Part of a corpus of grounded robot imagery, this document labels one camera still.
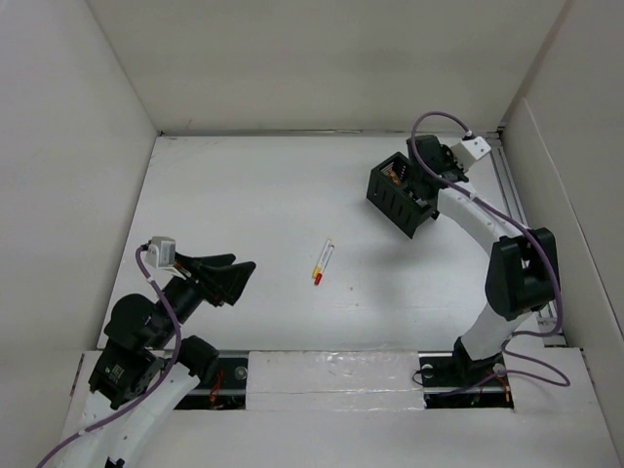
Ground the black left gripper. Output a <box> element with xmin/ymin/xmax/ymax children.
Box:
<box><xmin>150</xmin><ymin>249</ymin><xmax>255</xmax><ymax>346</ymax></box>

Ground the orange highlighter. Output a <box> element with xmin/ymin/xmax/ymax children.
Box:
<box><xmin>386</xmin><ymin>170</ymin><xmax>402</xmax><ymax>186</ymax></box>

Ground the yellow cap marker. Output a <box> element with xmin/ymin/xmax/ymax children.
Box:
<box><xmin>312</xmin><ymin>238</ymin><xmax>332</xmax><ymax>279</ymax></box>

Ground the red cap marker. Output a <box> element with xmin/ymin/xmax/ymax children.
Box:
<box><xmin>314</xmin><ymin>244</ymin><xmax>334</xmax><ymax>286</ymax></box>

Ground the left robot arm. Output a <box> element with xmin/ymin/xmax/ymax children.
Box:
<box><xmin>38</xmin><ymin>245</ymin><xmax>256</xmax><ymax>467</ymax></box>

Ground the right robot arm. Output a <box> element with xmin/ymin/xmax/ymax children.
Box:
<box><xmin>408</xmin><ymin>134</ymin><xmax>562</xmax><ymax>398</ymax></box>

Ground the black two-compartment pen holder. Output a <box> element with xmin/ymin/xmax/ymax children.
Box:
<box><xmin>367</xmin><ymin>152</ymin><xmax>440</xmax><ymax>238</ymax></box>

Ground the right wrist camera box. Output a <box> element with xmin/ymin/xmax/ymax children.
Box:
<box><xmin>450</xmin><ymin>136</ymin><xmax>491</xmax><ymax>172</ymax></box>

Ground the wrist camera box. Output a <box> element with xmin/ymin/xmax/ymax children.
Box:
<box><xmin>450</xmin><ymin>136</ymin><xmax>491</xmax><ymax>172</ymax></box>
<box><xmin>145</xmin><ymin>236</ymin><xmax>176</xmax><ymax>269</ymax></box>

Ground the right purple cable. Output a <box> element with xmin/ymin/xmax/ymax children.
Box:
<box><xmin>409</xmin><ymin>111</ymin><xmax>571</xmax><ymax>397</ymax></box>

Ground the purple cable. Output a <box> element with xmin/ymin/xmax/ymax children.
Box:
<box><xmin>36</xmin><ymin>246</ymin><xmax>184</xmax><ymax>468</ymax></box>
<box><xmin>409</xmin><ymin>111</ymin><xmax>571</xmax><ymax>397</ymax></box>

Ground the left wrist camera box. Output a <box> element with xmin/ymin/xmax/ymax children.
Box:
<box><xmin>145</xmin><ymin>236</ymin><xmax>176</xmax><ymax>269</ymax></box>

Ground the aluminium rail right side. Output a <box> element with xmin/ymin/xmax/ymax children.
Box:
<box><xmin>487</xmin><ymin>131</ymin><xmax>566</xmax><ymax>347</ymax></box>

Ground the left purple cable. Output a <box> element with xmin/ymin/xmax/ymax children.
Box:
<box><xmin>36</xmin><ymin>246</ymin><xmax>184</xmax><ymax>468</ymax></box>

